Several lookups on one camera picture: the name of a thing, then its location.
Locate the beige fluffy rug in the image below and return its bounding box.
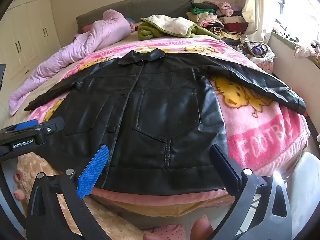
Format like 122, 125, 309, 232
15, 152, 148, 240

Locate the cream curtain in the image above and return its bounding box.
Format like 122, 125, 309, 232
240, 0, 284, 46

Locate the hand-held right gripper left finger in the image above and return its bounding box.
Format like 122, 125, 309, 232
26, 144, 110, 240

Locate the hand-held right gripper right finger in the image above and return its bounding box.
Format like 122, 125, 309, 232
207, 144, 292, 240

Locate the floral cloth bundle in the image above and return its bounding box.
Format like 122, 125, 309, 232
237, 42, 275, 64

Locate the green and cream fleece garment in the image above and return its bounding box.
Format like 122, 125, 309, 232
137, 15, 223, 41

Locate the window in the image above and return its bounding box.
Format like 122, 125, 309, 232
280, 0, 320, 38

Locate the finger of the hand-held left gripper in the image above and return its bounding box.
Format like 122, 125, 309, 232
10, 119, 39, 132
37, 117, 65, 135

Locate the dark grey headboard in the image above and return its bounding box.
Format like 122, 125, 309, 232
76, 0, 195, 34

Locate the pile of folded clothes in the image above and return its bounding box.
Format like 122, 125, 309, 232
186, 1, 250, 46

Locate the pink printed blanket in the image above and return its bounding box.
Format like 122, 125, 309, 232
26, 37, 310, 178

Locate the pink puffer jacket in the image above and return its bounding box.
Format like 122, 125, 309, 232
8, 9, 133, 115

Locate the black leather jacket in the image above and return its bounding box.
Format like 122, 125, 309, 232
24, 49, 307, 196

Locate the pink dotted fabric item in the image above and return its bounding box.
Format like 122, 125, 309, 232
144, 224, 187, 240

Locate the dark flat panel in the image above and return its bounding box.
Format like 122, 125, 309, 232
0, 64, 7, 93

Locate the pink white cloth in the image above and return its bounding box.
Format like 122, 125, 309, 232
294, 40, 320, 60

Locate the cream wardrobe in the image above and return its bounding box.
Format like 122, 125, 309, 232
0, 0, 62, 80

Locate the green window sill cushion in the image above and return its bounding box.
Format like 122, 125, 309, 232
271, 30, 320, 68

